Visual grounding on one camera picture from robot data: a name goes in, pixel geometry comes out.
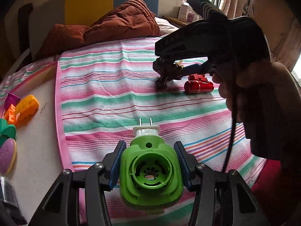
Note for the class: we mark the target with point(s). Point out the white box on shelf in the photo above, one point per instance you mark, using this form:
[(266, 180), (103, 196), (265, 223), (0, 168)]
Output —
[(184, 11)]

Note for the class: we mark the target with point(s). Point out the person right hand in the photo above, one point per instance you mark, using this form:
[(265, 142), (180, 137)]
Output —
[(265, 98)]

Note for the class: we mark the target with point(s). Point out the striped pillow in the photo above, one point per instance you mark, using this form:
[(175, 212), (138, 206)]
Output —
[(165, 26)]

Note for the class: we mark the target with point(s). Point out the black grey cylinder cap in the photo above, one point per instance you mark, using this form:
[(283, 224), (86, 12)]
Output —
[(10, 212)]

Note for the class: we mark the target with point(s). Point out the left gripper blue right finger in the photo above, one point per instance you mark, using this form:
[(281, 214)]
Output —
[(188, 166)]

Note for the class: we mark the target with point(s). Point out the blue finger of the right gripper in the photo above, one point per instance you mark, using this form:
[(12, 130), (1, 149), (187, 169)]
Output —
[(191, 70)]

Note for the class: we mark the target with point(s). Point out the egg-shaped carved toy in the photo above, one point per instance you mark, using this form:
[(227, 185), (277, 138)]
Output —
[(7, 156)]

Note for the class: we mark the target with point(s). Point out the shiny red metal piece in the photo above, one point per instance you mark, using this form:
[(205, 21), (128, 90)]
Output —
[(196, 87)]

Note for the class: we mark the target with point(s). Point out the orange cube block piece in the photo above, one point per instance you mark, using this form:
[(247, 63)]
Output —
[(9, 115)]

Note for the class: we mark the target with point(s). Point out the pink white shallow tray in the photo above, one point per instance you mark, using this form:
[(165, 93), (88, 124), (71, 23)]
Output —
[(41, 141)]

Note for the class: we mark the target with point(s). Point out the orange yellow plastic shell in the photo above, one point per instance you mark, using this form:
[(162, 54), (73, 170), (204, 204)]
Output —
[(25, 108)]

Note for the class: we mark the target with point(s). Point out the black rolled mat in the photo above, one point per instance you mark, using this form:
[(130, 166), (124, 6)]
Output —
[(23, 26)]

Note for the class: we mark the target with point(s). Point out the pink box on shelf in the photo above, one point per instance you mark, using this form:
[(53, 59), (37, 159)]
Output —
[(190, 17)]

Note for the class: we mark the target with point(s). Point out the beige curtain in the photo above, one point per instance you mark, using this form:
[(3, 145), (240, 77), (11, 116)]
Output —
[(279, 23)]

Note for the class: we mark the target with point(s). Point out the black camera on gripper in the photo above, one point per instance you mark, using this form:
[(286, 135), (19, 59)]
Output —
[(207, 10)]

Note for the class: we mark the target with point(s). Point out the magenta plastic cup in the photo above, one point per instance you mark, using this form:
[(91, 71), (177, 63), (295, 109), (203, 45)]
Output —
[(11, 99)]

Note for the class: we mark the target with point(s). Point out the striped bed cover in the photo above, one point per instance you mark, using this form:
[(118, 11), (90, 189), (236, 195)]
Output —
[(108, 87)]

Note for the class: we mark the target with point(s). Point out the wooden side shelf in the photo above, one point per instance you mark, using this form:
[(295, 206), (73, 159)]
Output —
[(175, 22)]

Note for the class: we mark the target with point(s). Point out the grey yellow blue headboard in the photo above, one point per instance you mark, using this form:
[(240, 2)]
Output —
[(70, 12)]

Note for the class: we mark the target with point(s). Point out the brown hair claw clip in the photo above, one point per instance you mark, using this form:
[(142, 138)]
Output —
[(168, 70)]

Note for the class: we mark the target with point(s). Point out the red puzzle piece block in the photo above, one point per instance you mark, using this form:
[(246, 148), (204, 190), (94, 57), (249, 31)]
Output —
[(197, 77)]

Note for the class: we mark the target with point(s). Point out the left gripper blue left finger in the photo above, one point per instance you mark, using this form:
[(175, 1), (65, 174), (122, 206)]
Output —
[(114, 164)]

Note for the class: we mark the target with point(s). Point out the green plug-in device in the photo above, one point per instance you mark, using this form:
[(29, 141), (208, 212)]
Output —
[(150, 175)]

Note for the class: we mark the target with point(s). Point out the rust brown quilted blanket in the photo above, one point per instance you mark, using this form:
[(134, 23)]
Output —
[(131, 19)]

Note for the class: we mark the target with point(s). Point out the teal green plastic stand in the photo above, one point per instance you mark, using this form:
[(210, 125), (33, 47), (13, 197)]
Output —
[(6, 131)]

